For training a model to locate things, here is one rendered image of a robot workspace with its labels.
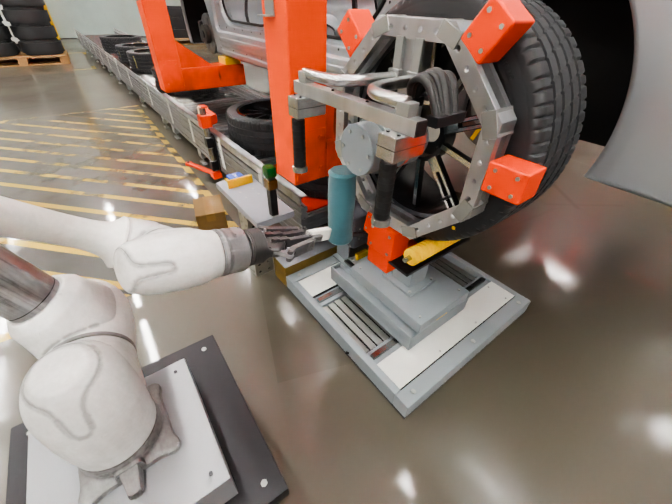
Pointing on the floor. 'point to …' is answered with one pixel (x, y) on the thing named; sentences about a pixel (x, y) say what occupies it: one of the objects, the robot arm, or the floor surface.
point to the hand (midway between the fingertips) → (318, 234)
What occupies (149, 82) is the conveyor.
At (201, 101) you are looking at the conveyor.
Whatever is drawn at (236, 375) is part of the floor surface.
